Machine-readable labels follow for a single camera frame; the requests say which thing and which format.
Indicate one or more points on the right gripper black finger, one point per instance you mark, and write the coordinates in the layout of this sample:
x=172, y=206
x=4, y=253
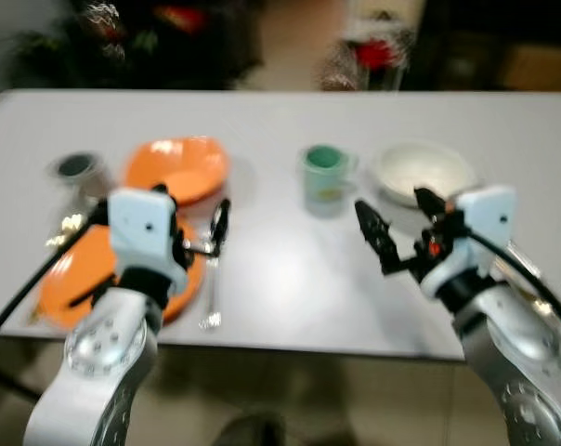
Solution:
x=429, y=200
x=378, y=237

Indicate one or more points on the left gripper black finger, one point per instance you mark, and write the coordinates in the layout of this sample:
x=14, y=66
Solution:
x=160, y=193
x=220, y=223

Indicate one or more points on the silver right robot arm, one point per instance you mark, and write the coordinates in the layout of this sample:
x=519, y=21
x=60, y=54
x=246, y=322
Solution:
x=517, y=358

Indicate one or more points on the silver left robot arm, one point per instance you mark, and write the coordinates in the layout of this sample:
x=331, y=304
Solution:
x=99, y=362

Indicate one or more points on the orange bowl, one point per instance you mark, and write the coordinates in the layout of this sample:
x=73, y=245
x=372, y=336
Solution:
x=178, y=167

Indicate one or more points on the white bowl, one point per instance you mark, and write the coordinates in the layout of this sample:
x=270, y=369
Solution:
x=420, y=169

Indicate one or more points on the silver fork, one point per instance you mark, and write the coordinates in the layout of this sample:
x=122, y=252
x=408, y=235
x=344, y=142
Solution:
x=212, y=293
x=522, y=255

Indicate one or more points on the green mug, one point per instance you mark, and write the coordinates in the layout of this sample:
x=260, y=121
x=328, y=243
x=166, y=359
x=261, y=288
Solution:
x=323, y=181

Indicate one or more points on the grey cup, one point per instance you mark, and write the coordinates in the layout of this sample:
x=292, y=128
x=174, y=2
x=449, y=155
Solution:
x=78, y=169

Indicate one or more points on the orange plate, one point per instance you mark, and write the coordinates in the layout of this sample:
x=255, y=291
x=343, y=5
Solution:
x=71, y=279

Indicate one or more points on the dark green decorated plant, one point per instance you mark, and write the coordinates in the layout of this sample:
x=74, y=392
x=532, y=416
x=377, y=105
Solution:
x=123, y=42

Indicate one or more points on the red flower decoration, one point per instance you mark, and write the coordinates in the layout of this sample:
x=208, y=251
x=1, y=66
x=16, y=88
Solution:
x=373, y=54

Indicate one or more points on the brown cardboard box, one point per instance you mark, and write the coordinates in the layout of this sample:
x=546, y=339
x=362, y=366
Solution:
x=539, y=67

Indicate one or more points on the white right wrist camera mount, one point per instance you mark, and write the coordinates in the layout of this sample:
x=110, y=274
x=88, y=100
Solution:
x=476, y=232

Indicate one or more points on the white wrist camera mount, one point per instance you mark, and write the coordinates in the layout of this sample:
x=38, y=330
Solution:
x=476, y=232
x=143, y=232

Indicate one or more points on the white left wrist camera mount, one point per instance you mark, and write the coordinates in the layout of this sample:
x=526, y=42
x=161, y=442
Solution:
x=143, y=232

